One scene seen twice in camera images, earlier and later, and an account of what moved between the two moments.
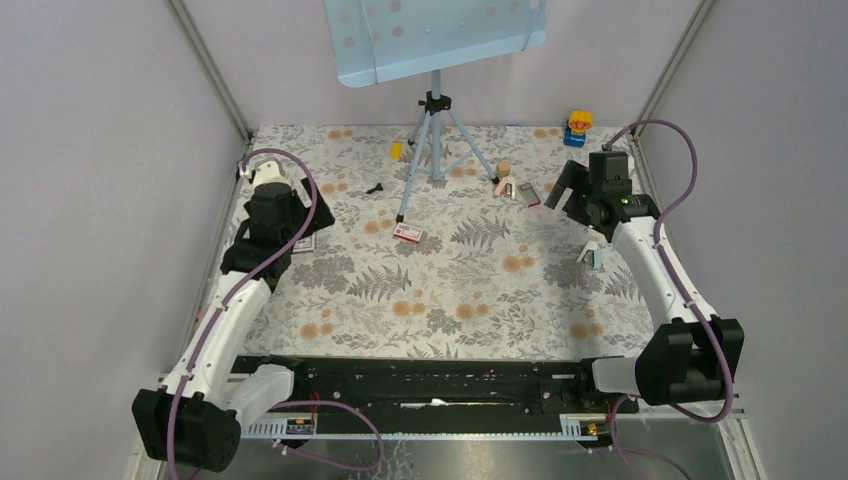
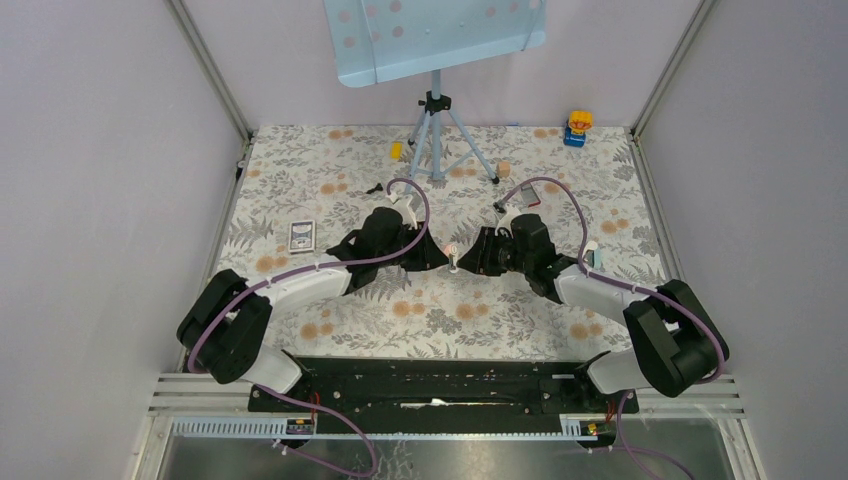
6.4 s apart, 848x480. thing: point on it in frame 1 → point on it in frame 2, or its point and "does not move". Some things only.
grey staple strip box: [529, 194] does not move
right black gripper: [575, 177] → [479, 258]
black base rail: [450, 388] does not move
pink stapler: [506, 186] → [452, 251]
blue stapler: [595, 254] does not move
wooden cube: [504, 168] does not move
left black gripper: [321, 217] → [427, 255]
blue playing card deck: [305, 245] does not move
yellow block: [396, 150] does not move
